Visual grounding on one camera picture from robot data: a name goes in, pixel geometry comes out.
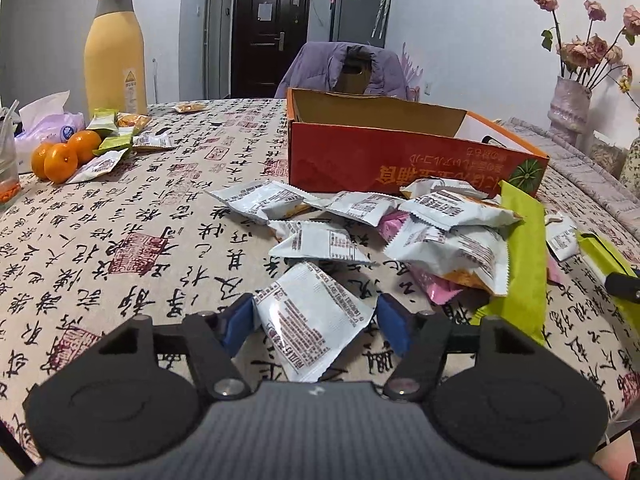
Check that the purple jacket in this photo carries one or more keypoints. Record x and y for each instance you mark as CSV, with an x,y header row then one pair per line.
x,y
310,70

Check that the large green snack packet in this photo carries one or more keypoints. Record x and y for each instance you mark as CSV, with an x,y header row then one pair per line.
x,y
522,260

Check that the green white snack packet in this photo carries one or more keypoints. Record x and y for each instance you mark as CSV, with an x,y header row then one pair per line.
x,y
102,119

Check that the patterned slim vase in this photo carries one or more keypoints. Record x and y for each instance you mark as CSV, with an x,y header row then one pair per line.
x,y
631,165

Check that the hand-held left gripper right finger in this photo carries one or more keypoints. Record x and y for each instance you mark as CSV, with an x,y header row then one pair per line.
x,y
395,322

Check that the pink flower bouquet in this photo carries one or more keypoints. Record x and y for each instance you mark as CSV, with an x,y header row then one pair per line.
x,y
580,52

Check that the wooden chair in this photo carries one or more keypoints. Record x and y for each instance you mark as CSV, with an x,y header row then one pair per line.
x,y
355,80

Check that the clear cup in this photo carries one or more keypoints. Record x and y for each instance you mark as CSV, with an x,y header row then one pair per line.
x,y
7,175

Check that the orange snack packet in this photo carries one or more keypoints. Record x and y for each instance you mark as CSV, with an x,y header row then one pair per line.
x,y
132,121
189,107

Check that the hanging umbrella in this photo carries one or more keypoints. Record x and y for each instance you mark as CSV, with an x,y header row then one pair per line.
x,y
382,5

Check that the orange cardboard box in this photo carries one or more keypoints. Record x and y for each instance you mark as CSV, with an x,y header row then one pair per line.
x,y
400,155

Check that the pile of white packets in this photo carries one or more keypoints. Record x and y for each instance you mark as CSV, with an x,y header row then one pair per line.
x,y
320,242

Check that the tissue pack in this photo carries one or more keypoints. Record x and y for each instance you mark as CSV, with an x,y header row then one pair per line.
x,y
45,122

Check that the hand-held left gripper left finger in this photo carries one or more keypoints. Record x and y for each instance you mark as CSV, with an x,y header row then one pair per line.
x,y
237,325

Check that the folded patterned blanket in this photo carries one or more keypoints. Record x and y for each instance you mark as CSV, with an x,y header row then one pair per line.
x,y
575,165

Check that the yellow bottle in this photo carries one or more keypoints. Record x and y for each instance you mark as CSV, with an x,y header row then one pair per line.
x,y
115,60

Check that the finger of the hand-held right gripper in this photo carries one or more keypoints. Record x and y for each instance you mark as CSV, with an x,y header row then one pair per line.
x,y
625,287

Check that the interior door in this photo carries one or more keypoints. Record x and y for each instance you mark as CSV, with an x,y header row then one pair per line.
x,y
215,30

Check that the grey refrigerator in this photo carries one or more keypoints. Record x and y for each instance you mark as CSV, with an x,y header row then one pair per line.
x,y
357,15

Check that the pink vase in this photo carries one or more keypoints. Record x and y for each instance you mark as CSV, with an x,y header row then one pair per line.
x,y
570,110

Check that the dark brown door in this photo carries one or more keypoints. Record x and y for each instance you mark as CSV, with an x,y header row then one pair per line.
x,y
272,60

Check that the white door notice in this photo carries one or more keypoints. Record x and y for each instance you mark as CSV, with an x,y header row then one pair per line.
x,y
265,10

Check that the glass jar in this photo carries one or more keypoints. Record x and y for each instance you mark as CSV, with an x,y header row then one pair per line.
x,y
606,152

